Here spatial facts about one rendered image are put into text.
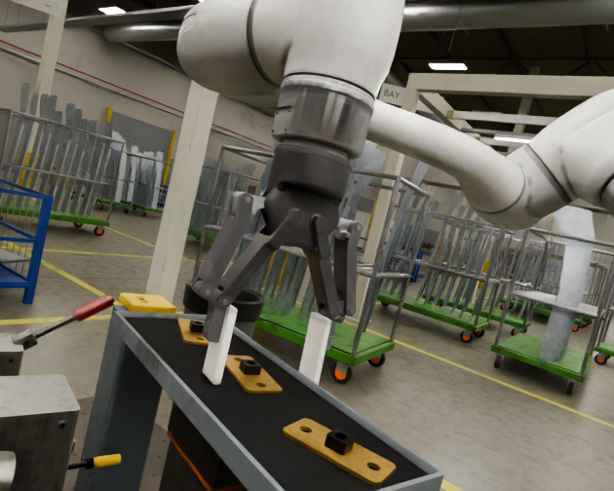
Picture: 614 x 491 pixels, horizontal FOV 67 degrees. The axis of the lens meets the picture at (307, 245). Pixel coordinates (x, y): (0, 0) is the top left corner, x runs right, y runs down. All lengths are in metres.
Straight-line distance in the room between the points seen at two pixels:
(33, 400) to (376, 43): 0.44
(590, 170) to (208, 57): 0.60
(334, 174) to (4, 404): 0.35
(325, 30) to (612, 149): 0.54
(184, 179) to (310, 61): 3.36
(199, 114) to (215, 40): 3.27
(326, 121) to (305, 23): 0.09
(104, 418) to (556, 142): 0.80
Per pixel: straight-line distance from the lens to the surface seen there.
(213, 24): 0.54
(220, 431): 0.36
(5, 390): 0.52
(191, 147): 3.77
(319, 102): 0.42
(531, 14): 12.37
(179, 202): 3.77
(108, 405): 0.69
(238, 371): 0.47
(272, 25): 0.47
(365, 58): 0.43
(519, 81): 6.37
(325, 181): 0.41
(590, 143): 0.87
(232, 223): 0.41
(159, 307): 0.66
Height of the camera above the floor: 1.33
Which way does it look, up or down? 4 degrees down
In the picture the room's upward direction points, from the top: 14 degrees clockwise
